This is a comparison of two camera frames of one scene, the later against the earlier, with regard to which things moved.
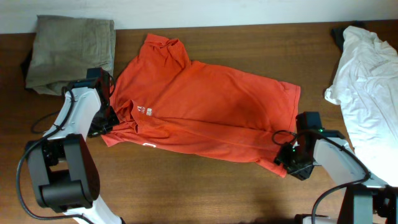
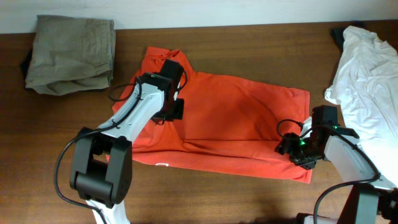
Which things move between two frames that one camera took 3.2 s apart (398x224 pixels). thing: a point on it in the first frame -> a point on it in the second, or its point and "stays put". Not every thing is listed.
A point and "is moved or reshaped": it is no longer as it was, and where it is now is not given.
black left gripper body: [104, 118] -> [172, 110]
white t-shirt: [365, 85] stays put
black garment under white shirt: [338, 33] stays put
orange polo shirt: [163, 99] is moved or reshaped
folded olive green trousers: [63, 48] stays put
